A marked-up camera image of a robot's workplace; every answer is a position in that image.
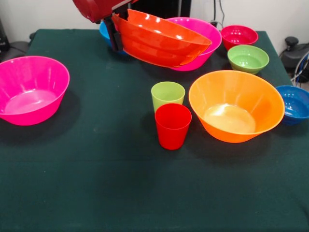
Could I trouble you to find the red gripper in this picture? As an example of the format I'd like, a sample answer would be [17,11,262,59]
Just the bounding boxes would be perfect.
[72,0,140,52]

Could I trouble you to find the orange-red bowl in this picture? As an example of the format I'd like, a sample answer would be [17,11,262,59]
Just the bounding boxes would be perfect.
[111,9,212,68]

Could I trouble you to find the green cup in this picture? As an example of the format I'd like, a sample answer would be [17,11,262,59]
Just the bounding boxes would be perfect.
[151,81,186,114]

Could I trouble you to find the red cup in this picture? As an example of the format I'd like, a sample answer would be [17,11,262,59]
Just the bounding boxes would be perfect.
[154,103,193,150]

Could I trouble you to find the large orange bowl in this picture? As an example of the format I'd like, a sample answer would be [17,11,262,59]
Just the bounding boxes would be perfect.
[188,70,285,144]

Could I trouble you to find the light blue bowl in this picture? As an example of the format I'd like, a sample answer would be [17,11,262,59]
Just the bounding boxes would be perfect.
[99,21,130,56]

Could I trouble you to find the large pink bowl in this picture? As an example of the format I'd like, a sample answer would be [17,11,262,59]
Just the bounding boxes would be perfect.
[0,56,70,126]
[165,17,223,72]

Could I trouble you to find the small crimson bowl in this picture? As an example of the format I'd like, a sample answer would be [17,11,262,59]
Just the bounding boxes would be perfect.
[221,25,259,51]

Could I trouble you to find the small green bowl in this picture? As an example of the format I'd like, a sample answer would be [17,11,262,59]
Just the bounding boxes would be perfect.
[227,44,270,75]

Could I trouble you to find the dark green tablecloth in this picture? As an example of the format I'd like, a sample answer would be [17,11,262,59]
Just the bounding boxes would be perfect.
[0,28,309,232]

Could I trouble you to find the small dark blue bowl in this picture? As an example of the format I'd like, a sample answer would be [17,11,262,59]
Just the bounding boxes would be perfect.
[275,85,309,126]

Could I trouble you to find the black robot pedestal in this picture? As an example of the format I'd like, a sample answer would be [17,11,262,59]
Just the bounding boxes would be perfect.
[130,0,193,20]

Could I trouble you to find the black cable with plug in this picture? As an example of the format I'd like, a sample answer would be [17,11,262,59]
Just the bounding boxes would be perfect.
[210,0,225,28]

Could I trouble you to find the tangle of cables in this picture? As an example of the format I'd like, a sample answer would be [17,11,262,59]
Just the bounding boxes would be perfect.
[289,52,309,84]

